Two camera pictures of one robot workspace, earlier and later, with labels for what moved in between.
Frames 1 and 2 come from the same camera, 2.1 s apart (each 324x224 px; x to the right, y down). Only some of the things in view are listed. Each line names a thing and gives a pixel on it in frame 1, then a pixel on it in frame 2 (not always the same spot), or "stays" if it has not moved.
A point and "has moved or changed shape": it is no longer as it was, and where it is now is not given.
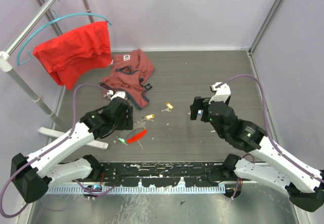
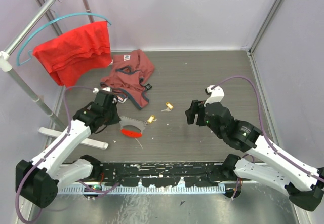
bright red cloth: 71,55 stays
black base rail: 162,175 stays
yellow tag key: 147,117 has moved or changed shape
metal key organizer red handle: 137,137 to 124,121
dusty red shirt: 130,70 stays
